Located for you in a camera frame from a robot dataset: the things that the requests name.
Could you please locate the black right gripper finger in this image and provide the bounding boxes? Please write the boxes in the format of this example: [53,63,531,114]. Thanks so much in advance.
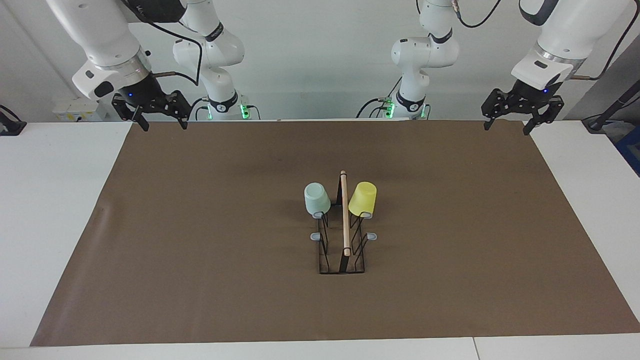
[164,90,192,131]
[112,94,150,133]

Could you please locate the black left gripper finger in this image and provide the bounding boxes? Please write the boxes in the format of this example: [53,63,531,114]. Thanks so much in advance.
[523,95,565,136]
[481,88,511,132]

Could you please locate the yellow plastic cup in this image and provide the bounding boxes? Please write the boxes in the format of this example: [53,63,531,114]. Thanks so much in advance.
[348,181,377,217]

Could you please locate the pale green plastic cup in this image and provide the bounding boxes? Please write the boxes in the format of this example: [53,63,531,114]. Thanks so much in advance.
[304,182,332,217]

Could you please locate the white power strip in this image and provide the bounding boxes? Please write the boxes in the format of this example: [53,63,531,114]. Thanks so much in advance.
[52,97,108,122]

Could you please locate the black tripod stand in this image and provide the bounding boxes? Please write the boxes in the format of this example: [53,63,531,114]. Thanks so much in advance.
[582,80,640,134]

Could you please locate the blue box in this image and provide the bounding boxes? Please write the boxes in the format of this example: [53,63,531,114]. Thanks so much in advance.
[615,125,640,177]

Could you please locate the black stand base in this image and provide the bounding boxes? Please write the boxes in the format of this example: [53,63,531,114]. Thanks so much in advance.
[0,105,27,137]

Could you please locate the brown paper table mat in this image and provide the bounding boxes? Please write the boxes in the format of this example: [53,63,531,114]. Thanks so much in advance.
[30,120,640,347]

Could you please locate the black base cable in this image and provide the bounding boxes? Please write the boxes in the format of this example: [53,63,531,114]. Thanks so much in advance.
[191,96,210,121]
[356,77,403,119]

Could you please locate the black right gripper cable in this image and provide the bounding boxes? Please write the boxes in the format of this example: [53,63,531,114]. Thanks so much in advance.
[120,0,203,87]

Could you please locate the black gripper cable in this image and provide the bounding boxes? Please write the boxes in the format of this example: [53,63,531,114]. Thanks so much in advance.
[120,0,203,87]
[452,0,640,82]

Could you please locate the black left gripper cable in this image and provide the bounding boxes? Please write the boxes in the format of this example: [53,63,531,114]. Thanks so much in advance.
[452,0,640,82]

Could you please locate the black wire cup rack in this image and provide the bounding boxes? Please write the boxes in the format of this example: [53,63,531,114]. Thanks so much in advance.
[304,170,378,275]

